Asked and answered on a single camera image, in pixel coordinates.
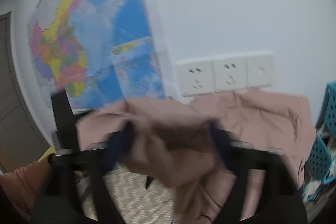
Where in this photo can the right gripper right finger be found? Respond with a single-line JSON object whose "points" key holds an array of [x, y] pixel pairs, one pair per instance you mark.
{"points": [[240, 157]]}

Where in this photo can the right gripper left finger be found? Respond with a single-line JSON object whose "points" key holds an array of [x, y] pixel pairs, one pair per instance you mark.
{"points": [[104, 158]]}

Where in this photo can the pink jacket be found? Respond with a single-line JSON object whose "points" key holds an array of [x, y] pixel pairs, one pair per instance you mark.
{"points": [[173, 143]]}

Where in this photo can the white wall socket panel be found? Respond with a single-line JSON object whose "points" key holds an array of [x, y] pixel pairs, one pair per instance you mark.
{"points": [[226, 73]]}

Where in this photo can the colourful wall map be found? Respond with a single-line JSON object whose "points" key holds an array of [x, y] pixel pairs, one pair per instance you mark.
{"points": [[98, 51]]}

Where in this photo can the grey wooden door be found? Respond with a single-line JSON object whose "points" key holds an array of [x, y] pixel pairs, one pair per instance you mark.
{"points": [[21, 140]]}

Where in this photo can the yellow patterned bed blanket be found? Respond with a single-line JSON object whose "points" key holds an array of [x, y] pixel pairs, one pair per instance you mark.
{"points": [[135, 202]]}

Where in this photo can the blue perforated plastic basket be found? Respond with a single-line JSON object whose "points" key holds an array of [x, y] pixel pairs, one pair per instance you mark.
{"points": [[321, 162]]}

